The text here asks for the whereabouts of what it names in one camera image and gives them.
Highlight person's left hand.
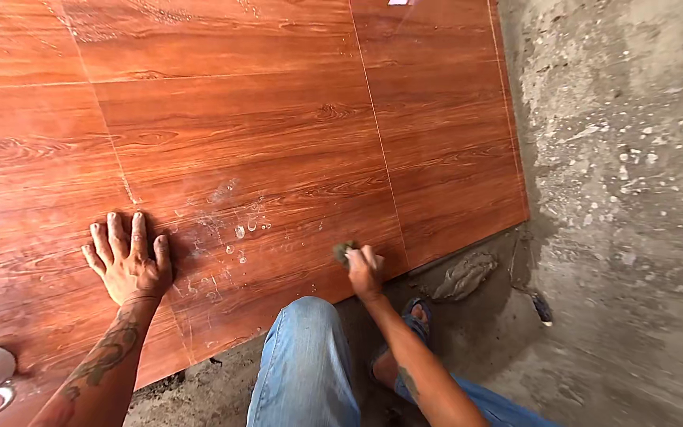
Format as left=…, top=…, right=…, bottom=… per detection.
left=81, top=212, right=173, bottom=307

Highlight person's right hand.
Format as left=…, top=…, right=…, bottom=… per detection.
left=344, top=245, right=385, bottom=302

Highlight dark green sponge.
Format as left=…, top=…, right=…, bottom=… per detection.
left=332, top=240, right=359, bottom=266

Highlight person's left forearm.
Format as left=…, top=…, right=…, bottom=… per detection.
left=27, top=294, right=163, bottom=427

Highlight person's right forearm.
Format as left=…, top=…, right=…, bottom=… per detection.
left=363, top=293, right=492, bottom=427

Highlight lump of grey mortar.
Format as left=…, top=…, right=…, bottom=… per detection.
left=429, top=252, right=499, bottom=302

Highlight person's legs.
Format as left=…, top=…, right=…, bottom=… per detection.
left=247, top=296, right=560, bottom=427

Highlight trowel with dark handle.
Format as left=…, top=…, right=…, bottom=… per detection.
left=509, top=231, right=555, bottom=327

